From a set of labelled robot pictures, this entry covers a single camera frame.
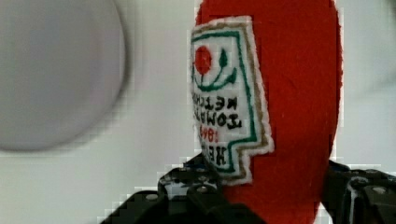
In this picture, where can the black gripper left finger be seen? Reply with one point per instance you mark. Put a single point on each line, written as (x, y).
(190, 194)

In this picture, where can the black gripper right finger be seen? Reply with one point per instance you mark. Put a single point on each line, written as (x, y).
(359, 196)

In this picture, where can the red felt ketchup bottle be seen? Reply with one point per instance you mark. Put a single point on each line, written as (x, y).
(265, 84)

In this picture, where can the round grey plate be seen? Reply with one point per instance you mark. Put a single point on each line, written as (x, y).
(62, 67)

